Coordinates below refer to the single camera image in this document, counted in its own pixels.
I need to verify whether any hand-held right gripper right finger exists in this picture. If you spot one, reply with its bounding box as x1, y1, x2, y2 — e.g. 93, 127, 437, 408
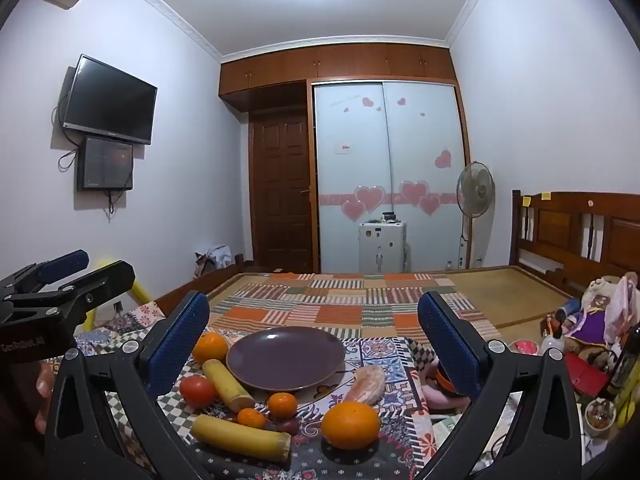
417, 290, 586, 480

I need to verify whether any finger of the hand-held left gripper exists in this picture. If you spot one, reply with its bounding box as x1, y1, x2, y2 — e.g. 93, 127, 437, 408
0, 249, 91, 301
10, 260, 137, 333

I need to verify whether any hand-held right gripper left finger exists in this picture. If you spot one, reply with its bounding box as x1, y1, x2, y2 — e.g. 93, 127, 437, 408
45, 290, 211, 480

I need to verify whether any red tomato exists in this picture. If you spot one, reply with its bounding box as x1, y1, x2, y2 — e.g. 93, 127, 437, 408
180, 375, 217, 408

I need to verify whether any small tangerine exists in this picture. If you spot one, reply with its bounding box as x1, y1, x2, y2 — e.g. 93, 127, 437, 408
237, 408, 267, 430
267, 392, 298, 421

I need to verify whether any purple plate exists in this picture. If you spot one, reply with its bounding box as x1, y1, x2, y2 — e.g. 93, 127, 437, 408
226, 327, 347, 393

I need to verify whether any large orange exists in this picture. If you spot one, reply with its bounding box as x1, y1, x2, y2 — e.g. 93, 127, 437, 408
321, 401, 382, 450

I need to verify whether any person's left hand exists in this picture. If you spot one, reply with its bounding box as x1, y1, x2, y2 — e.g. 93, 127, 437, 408
35, 360, 57, 433

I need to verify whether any orange and black object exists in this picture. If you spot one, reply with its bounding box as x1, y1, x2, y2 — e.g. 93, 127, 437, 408
434, 362, 456, 393

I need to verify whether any yellow foam tube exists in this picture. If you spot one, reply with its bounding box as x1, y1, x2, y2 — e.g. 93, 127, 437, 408
85, 260, 151, 331

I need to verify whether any patterned colourful cloth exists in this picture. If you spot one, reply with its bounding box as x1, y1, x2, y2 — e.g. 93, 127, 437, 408
75, 305, 451, 480

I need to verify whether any wooden bed footboard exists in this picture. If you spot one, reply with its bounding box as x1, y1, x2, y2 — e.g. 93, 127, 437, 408
155, 262, 241, 313

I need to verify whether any woven bed mat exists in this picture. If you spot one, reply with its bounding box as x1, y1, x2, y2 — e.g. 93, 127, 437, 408
440, 267, 581, 331

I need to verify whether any grey cloth bundle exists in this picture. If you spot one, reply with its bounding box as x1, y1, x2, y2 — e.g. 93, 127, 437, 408
195, 245, 233, 276

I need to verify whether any patchwork blanket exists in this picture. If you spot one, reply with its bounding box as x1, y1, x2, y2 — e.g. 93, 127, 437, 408
207, 272, 501, 341

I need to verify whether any red box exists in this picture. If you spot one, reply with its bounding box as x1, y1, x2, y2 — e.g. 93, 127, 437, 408
575, 360, 608, 393

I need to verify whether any standing fan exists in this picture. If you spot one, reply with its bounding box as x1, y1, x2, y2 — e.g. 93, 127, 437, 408
456, 161, 496, 270

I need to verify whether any small filled cup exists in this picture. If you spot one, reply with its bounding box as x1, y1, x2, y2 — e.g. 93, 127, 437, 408
585, 399, 617, 438

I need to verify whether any dark glass bottle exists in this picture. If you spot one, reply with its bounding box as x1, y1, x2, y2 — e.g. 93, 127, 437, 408
607, 325, 640, 401

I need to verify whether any pink cloth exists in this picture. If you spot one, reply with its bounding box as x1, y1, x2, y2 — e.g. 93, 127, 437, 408
605, 272, 640, 346

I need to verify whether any brown wooden door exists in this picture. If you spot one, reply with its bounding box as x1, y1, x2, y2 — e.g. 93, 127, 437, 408
248, 115, 313, 272

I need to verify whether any wooden wardrobe with glass doors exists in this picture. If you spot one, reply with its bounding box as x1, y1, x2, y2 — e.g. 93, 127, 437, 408
220, 42, 473, 273

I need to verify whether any wooden bed headboard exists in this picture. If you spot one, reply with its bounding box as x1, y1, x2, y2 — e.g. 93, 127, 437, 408
510, 190, 640, 301

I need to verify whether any small wall-mounted monitor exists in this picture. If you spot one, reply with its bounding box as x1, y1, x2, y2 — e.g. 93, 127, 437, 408
76, 136, 135, 192

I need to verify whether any wall-mounted black television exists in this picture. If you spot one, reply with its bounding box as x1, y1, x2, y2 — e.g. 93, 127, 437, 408
62, 54, 158, 146

